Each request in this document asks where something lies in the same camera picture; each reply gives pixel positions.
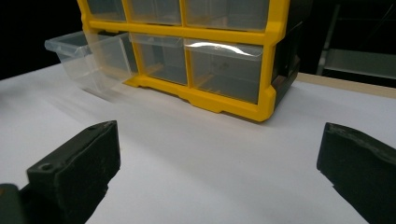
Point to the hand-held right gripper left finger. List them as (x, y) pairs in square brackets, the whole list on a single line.
[(74, 165)]

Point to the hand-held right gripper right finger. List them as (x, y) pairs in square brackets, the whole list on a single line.
[(361, 174)]

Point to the transparent plastic drawer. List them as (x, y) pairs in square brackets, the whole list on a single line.
[(77, 62)]

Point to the yellow and black drawer cabinet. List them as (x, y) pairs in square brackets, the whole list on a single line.
[(218, 31)]

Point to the grey metal table stand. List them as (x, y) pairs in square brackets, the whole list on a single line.
[(358, 60)]

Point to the set of clear cabinet drawers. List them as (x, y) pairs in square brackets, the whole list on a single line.
[(224, 73)]

